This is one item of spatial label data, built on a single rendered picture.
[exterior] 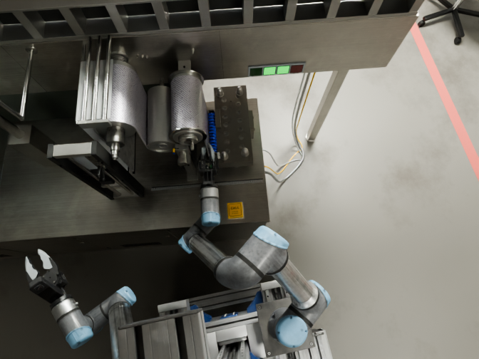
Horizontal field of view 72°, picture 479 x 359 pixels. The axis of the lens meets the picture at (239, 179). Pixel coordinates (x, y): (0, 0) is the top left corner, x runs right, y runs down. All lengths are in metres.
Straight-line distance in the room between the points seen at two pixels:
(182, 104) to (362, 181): 1.75
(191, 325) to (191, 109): 1.00
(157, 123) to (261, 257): 0.68
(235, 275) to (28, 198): 1.17
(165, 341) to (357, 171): 2.43
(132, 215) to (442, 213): 2.20
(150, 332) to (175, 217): 1.20
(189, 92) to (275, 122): 1.50
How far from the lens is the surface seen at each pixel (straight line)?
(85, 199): 1.74
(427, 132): 3.07
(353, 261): 2.55
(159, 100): 1.43
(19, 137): 1.66
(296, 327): 1.39
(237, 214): 1.53
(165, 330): 0.40
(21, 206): 1.88
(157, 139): 1.35
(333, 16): 1.38
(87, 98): 1.26
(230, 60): 1.46
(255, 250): 1.06
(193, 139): 1.28
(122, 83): 1.31
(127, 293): 1.33
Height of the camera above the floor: 2.42
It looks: 72 degrees down
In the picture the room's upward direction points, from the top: 2 degrees counter-clockwise
